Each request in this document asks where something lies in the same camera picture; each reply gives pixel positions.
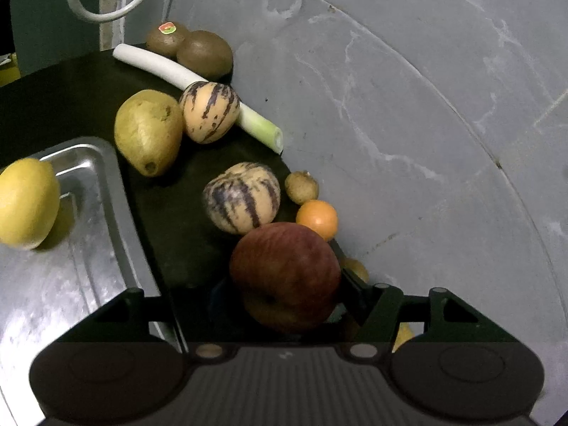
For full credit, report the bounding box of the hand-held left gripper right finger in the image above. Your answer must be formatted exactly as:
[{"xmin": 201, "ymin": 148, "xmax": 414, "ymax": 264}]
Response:
[{"xmin": 339, "ymin": 268, "xmax": 521, "ymax": 362}]

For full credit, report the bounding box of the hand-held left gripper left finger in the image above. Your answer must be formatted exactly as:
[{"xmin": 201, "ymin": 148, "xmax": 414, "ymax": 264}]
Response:
[{"xmin": 53, "ymin": 288, "xmax": 227, "ymax": 362}]

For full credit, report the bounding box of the yellow brown pear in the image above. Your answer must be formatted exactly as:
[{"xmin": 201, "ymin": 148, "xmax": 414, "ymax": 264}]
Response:
[{"xmin": 393, "ymin": 323, "xmax": 415, "ymax": 352}]

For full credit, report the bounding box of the small brown fruit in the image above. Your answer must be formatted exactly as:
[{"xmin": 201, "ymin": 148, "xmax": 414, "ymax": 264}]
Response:
[
  {"xmin": 284, "ymin": 171, "xmax": 320, "ymax": 205},
  {"xmin": 339, "ymin": 256, "xmax": 370, "ymax": 284}
]

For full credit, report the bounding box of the metal tray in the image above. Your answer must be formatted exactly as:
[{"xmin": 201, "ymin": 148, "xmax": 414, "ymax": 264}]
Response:
[{"xmin": 0, "ymin": 137, "xmax": 185, "ymax": 426}]

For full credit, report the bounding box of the red apple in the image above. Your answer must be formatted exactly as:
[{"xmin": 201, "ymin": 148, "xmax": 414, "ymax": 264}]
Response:
[{"xmin": 229, "ymin": 222, "xmax": 342, "ymax": 333}]

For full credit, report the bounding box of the small orange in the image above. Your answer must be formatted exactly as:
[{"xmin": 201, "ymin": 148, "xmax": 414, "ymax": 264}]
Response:
[{"xmin": 296, "ymin": 200, "xmax": 339, "ymax": 241}]

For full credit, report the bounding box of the pale striped pepino melon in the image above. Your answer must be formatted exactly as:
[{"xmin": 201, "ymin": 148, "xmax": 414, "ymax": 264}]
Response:
[{"xmin": 203, "ymin": 162, "xmax": 281, "ymax": 235}]

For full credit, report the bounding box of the green pear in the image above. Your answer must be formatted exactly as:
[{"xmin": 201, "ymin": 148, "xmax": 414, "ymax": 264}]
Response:
[{"xmin": 114, "ymin": 89, "xmax": 184, "ymax": 177}]

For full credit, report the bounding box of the tan striped pepino melon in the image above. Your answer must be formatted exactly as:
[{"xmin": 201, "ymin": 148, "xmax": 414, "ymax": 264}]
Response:
[{"xmin": 179, "ymin": 81, "xmax": 241, "ymax": 144}]

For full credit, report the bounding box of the yellow round fruit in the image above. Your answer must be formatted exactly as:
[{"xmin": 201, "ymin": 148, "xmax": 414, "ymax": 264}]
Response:
[{"xmin": 0, "ymin": 158, "xmax": 61, "ymax": 250}]

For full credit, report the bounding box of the white leek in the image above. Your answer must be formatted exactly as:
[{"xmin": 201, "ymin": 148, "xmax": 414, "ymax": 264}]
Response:
[{"xmin": 112, "ymin": 43, "xmax": 284, "ymax": 155}]

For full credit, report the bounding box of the yellow bag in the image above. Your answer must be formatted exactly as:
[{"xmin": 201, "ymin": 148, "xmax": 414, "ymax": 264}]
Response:
[{"xmin": 0, "ymin": 53, "xmax": 21, "ymax": 87}]

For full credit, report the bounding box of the brown kiwi with sticker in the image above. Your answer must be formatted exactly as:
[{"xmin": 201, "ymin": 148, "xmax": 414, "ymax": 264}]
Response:
[{"xmin": 146, "ymin": 21, "xmax": 191, "ymax": 58}]

